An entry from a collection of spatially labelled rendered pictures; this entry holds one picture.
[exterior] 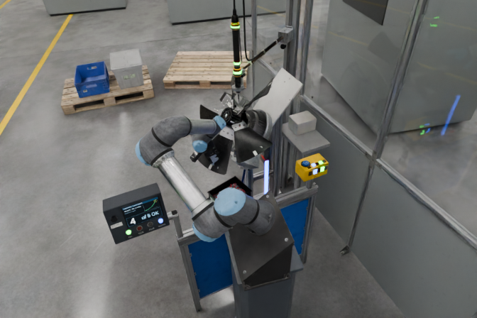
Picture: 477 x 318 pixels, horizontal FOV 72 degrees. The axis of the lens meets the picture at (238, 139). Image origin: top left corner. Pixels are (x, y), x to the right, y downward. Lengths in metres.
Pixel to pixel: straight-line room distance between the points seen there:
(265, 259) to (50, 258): 2.20
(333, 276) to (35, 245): 2.47
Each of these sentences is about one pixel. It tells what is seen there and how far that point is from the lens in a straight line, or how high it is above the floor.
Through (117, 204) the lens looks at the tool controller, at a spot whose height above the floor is 1.25.
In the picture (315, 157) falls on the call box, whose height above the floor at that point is 1.07.
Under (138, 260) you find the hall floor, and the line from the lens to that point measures 2.93.
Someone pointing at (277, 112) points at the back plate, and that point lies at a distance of 2.14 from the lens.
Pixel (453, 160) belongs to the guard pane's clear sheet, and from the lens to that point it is 1.83.
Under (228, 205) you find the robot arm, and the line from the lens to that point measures 1.30.
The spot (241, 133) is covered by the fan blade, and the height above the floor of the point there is 1.19.
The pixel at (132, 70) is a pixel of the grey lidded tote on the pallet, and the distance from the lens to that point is 4.76.
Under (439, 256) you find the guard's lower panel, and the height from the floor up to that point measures 0.74.
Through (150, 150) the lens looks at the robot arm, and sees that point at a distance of 1.43.
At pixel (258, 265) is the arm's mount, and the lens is 1.42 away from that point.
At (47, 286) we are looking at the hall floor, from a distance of 3.11.
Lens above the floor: 2.37
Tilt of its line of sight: 38 degrees down
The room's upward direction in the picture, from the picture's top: 3 degrees counter-clockwise
